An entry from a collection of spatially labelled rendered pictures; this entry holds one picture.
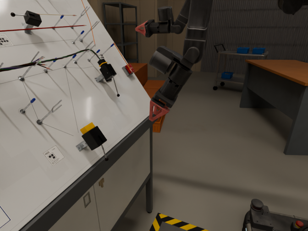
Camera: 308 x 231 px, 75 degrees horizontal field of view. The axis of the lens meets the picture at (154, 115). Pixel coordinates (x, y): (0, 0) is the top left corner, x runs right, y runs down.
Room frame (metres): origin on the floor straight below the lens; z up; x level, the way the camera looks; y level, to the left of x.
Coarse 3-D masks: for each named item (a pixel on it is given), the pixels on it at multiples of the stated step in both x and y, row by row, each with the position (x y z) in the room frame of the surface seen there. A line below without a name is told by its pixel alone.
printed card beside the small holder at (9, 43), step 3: (0, 33) 0.73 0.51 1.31; (3, 33) 0.74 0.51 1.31; (0, 36) 0.72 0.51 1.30; (3, 36) 0.73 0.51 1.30; (6, 36) 0.74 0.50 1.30; (0, 39) 0.71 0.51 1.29; (3, 39) 0.72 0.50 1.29; (6, 39) 0.73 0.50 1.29; (9, 39) 0.74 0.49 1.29; (0, 42) 0.70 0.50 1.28; (3, 42) 0.71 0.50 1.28; (6, 42) 0.72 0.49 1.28; (9, 42) 0.73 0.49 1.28; (0, 45) 0.69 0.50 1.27; (3, 45) 0.70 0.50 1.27; (6, 45) 0.71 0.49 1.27; (9, 45) 0.72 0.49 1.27; (12, 45) 0.73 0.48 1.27
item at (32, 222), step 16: (144, 128) 0.97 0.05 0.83; (128, 144) 0.81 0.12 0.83; (112, 160) 0.69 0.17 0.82; (80, 176) 0.54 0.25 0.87; (96, 176) 0.59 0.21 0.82; (64, 192) 0.47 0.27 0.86; (80, 192) 0.52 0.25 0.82; (48, 208) 0.41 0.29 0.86; (64, 208) 0.45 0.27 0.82; (32, 224) 0.36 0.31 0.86; (48, 224) 0.40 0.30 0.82
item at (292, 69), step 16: (256, 64) 3.03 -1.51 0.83; (272, 64) 2.99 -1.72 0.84; (288, 64) 2.99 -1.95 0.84; (304, 64) 2.99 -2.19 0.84; (256, 80) 3.10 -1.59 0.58; (272, 80) 2.65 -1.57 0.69; (288, 80) 2.31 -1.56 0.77; (304, 80) 2.01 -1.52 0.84; (256, 96) 3.40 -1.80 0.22; (272, 96) 2.56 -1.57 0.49; (288, 96) 2.23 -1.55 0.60; (304, 96) 1.93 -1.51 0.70; (288, 112) 2.15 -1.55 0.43; (304, 112) 1.93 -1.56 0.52; (304, 128) 1.93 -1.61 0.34; (288, 144) 1.93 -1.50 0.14; (304, 144) 1.93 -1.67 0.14
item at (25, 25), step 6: (12, 12) 0.76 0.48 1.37; (30, 12) 0.80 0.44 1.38; (24, 18) 0.80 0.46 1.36; (30, 18) 0.79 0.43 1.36; (36, 18) 0.80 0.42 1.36; (24, 24) 0.82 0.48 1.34; (30, 24) 0.80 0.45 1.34; (36, 24) 0.81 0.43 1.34; (24, 30) 0.81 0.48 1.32; (30, 30) 0.83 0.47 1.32
